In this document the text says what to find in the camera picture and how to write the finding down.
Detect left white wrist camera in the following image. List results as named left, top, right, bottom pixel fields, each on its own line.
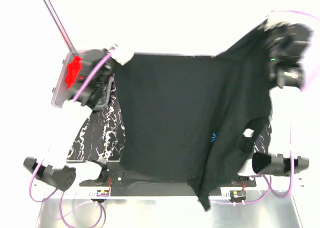
left=109, top=44, right=134, bottom=66

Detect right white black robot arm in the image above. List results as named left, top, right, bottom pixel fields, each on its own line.
left=224, top=23, right=312, bottom=187

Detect right yellow connector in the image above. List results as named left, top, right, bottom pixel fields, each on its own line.
left=230, top=190, right=247, bottom=200

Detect left yellow connector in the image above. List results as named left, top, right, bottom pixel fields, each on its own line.
left=96, top=189, right=110, bottom=197

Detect yellow connector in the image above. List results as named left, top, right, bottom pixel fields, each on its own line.
left=230, top=190, right=247, bottom=200
left=96, top=189, right=110, bottom=197

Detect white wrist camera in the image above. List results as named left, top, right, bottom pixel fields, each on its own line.
left=267, top=10, right=287, bottom=24
left=109, top=44, right=134, bottom=66

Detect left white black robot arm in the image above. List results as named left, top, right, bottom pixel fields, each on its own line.
left=23, top=45, right=117, bottom=192

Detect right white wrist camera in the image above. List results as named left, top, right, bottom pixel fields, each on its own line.
left=267, top=10, right=287, bottom=24

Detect red t shirt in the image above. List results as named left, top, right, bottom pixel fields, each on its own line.
left=64, top=55, right=83, bottom=89

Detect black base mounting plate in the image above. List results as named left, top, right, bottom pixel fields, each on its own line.
left=79, top=167, right=257, bottom=198

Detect black t shirt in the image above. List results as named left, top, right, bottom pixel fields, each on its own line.
left=115, top=29, right=271, bottom=210

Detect clear plastic storage bin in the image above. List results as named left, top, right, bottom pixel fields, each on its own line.
left=51, top=50, right=114, bottom=111

